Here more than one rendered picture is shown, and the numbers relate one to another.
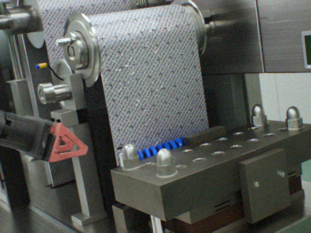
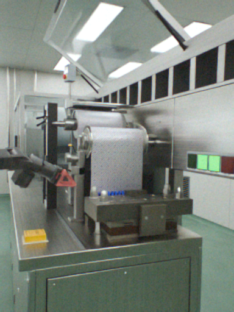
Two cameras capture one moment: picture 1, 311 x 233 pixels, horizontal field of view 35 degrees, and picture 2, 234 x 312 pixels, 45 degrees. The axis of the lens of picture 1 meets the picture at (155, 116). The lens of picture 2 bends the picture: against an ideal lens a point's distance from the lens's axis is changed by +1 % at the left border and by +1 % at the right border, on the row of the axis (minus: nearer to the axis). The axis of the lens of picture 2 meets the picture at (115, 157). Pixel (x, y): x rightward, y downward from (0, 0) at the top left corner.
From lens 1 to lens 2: 32 cm
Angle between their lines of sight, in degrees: 13
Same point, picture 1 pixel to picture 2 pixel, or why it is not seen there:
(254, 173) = (145, 212)
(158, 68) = (120, 156)
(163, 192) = (97, 208)
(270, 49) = (175, 157)
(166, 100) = (121, 172)
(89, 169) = (80, 196)
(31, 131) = (52, 170)
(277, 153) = (161, 206)
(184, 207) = (107, 219)
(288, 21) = (183, 145)
